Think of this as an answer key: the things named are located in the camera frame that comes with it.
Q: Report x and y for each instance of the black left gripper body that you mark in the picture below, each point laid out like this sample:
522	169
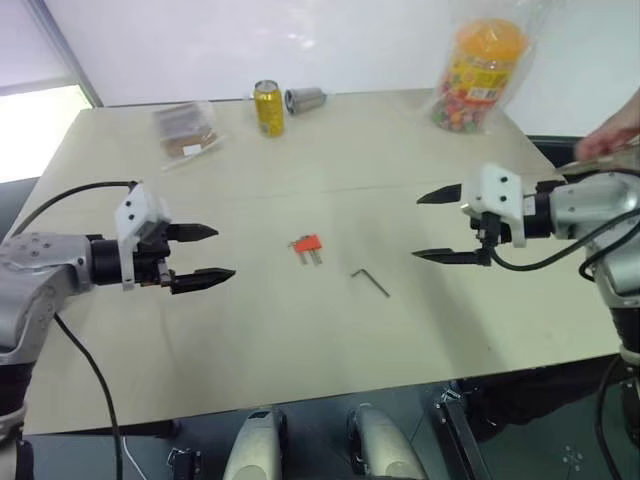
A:
150	260

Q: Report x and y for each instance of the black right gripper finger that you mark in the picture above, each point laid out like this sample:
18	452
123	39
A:
442	196
450	256

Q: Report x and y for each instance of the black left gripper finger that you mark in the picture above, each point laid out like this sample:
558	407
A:
192	232
205	280

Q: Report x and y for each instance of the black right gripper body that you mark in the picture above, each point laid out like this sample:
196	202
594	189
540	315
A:
495	231

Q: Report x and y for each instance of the grey metal tool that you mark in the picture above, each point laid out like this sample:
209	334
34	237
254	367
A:
600	164

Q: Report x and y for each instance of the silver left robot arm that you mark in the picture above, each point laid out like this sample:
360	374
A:
35	280

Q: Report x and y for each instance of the person's bare forearm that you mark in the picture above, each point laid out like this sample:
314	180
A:
634	102

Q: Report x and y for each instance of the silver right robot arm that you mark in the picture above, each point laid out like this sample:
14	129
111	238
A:
595	205

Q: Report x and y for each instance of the red hex key set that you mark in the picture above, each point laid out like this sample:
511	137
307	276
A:
308	243

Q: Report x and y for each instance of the person's bare hand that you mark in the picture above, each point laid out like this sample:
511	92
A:
612	137

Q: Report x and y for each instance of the clear bag of brown snacks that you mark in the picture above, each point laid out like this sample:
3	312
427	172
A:
187	132

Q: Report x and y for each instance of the bagged orange-lid candy jar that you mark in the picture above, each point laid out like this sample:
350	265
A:
480	75

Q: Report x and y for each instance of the yellow drink can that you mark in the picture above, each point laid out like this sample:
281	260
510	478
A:
270	112

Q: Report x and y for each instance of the silver metal mesh cup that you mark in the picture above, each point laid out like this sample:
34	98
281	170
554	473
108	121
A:
305	101

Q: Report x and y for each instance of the silver rounded robot leg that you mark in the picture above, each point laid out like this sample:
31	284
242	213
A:
255	445
382	445

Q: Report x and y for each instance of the white window blind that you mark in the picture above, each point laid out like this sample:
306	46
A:
30	45

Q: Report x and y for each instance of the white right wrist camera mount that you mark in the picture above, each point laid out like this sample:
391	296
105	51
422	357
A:
497	187

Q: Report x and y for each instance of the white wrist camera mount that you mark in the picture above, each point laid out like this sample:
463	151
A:
137	205
497	187

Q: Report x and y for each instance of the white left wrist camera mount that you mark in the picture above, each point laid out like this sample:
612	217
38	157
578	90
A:
137	205

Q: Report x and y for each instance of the black metal stand frame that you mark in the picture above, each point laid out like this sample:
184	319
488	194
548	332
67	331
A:
457	435

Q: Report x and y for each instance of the small black floor bracket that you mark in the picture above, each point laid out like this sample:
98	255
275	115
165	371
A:
184	464

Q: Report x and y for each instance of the grey window frame post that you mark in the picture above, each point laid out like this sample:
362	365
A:
75	60

